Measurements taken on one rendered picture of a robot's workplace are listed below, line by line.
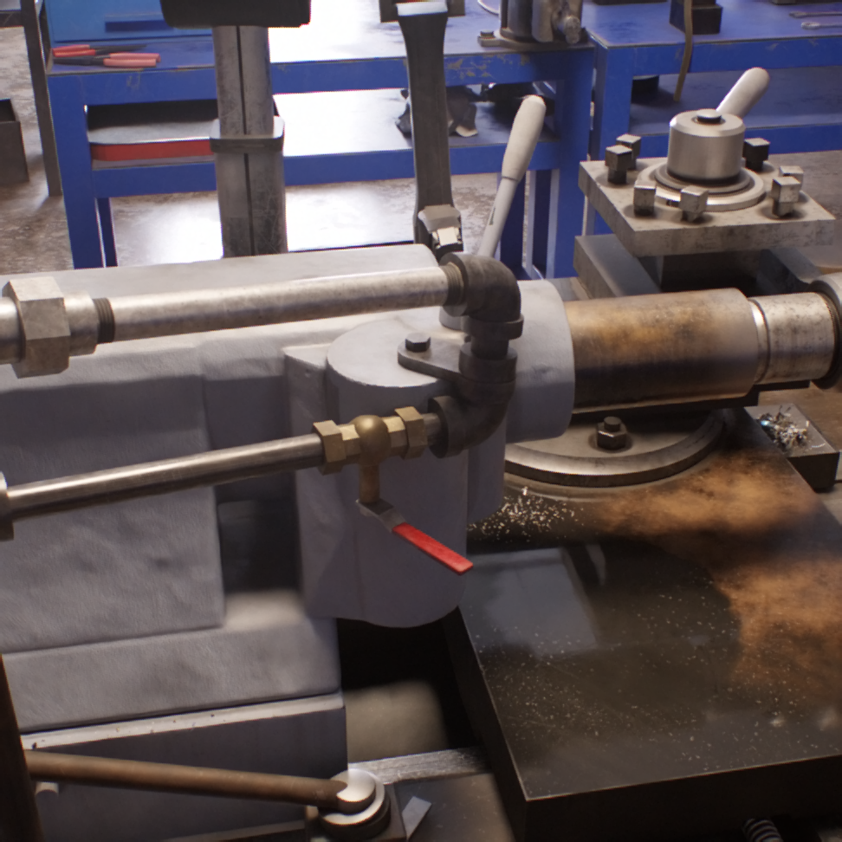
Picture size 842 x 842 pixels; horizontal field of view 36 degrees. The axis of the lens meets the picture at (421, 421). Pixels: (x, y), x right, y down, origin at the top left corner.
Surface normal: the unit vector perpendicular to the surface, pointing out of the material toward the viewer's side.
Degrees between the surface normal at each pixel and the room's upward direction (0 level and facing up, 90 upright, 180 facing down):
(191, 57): 0
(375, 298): 81
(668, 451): 50
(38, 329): 56
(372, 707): 11
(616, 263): 0
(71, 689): 62
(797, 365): 99
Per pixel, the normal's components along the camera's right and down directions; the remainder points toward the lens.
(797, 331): 0.15, -0.12
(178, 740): 0.19, 0.49
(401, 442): 0.41, 0.08
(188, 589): 0.17, 0.09
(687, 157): -0.61, 0.39
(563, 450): 0.00, -0.87
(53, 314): 0.48, -0.14
